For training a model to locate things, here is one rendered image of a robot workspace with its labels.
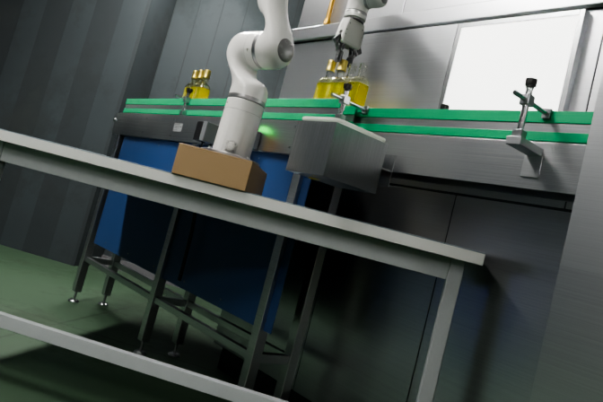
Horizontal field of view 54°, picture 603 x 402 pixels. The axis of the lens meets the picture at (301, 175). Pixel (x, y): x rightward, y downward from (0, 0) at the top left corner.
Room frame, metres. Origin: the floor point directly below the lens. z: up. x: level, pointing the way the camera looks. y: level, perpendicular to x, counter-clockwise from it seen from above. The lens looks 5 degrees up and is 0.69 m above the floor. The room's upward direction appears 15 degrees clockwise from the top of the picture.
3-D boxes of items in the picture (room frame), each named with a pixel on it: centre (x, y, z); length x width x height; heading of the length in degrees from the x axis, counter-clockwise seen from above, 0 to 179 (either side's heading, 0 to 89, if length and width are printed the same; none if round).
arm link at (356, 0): (2.16, -0.05, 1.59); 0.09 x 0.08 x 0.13; 50
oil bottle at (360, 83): (2.07, -0.12, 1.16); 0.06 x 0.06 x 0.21; 39
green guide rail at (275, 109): (2.60, 0.49, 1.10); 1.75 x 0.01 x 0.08; 40
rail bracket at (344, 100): (1.90, -0.09, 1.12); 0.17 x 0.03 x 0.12; 130
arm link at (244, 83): (1.86, 0.25, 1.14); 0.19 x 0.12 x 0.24; 50
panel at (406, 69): (1.96, -0.38, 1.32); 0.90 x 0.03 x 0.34; 40
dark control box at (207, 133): (2.41, 0.42, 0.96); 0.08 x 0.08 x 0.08; 40
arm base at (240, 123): (1.83, 0.23, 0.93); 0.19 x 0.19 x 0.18
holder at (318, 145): (1.77, -0.11, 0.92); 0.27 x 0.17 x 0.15; 130
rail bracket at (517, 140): (1.41, -0.50, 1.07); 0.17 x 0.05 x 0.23; 130
